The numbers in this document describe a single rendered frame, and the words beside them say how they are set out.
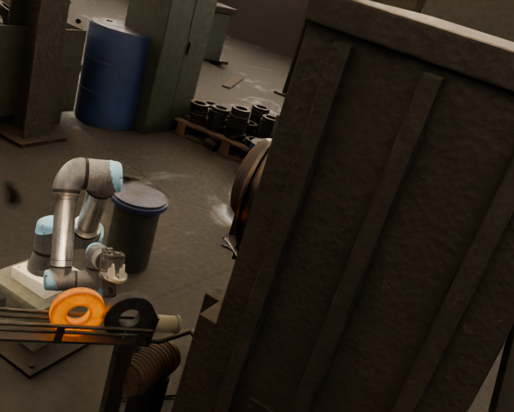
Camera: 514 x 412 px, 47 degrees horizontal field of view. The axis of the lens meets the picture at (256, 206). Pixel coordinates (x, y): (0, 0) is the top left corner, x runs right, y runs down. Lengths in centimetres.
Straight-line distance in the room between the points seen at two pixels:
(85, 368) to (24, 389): 28
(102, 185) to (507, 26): 300
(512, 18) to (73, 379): 341
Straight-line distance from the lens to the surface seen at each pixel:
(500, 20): 436
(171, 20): 541
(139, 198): 328
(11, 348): 278
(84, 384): 267
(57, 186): 222
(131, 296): 181
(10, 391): 262
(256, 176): 175
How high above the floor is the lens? 179
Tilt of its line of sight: 22 degrees down
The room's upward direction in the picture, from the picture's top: 17 degrees clockwise
